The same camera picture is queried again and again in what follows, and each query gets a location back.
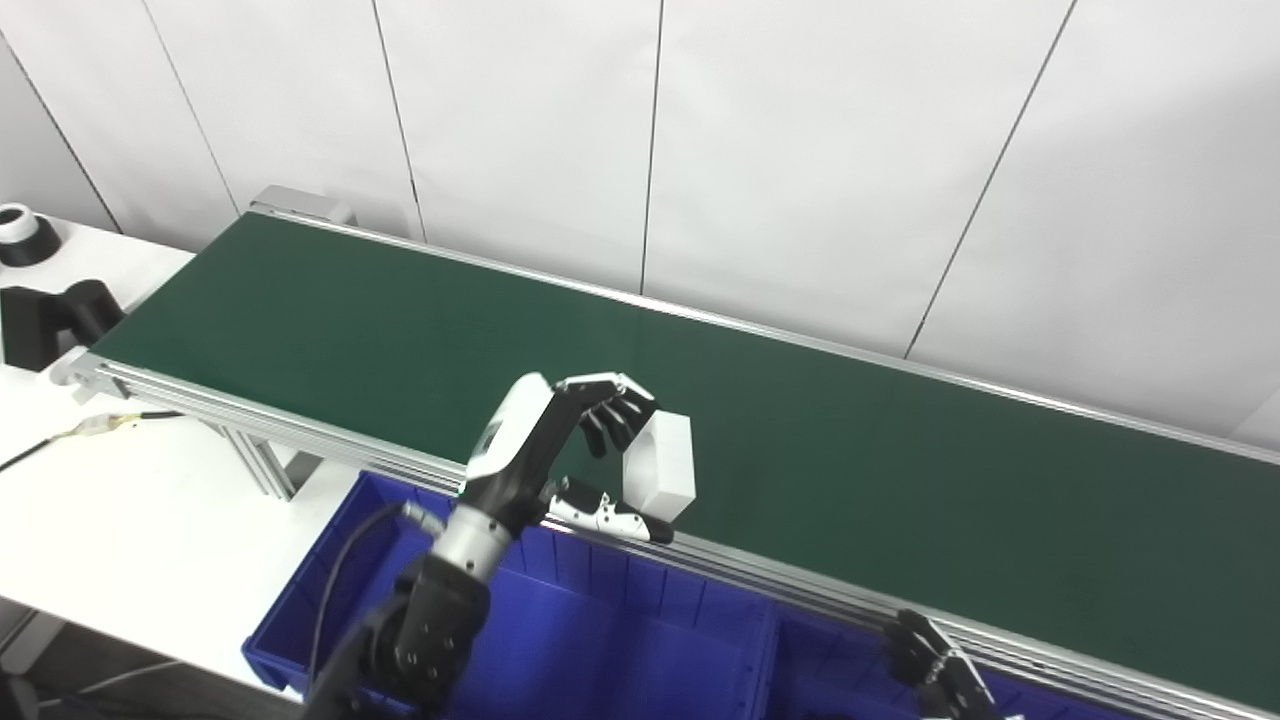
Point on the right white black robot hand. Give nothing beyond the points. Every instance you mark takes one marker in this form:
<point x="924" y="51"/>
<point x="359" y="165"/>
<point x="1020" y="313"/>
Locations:
<point x="935" y="670"/>

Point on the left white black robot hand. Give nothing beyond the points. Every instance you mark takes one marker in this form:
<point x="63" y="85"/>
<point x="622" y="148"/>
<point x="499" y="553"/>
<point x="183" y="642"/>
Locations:
<point x="520" y="440"/>

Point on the white square part with hole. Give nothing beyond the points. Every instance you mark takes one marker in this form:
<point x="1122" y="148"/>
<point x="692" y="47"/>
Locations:
<point x="670" y="465"/>

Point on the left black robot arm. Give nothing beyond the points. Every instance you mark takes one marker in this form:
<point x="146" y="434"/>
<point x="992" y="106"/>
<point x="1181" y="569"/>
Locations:
<point x="435" y="620"/>

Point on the blue plastic bin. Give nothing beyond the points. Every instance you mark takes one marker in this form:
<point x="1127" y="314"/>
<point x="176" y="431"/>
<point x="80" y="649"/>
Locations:
<point x="600" y="640"/>
<point x="830" y="670"/>

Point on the aluminium conveyor leg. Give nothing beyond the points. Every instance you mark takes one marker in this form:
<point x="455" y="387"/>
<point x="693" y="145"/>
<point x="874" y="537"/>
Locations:
<point x="265" y="460"/>

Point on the grey conveyor motor housing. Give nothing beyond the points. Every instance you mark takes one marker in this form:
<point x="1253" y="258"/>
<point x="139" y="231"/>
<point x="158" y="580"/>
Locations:
<point x="300" y="205"/>

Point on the black block part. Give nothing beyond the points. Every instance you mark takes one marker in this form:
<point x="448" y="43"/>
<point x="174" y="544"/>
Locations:
<point x="40" y="325"/>

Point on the green conveyor belt aluminium frame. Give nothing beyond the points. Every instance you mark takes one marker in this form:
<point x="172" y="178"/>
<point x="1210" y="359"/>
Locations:
<point x="850" y="470"/>

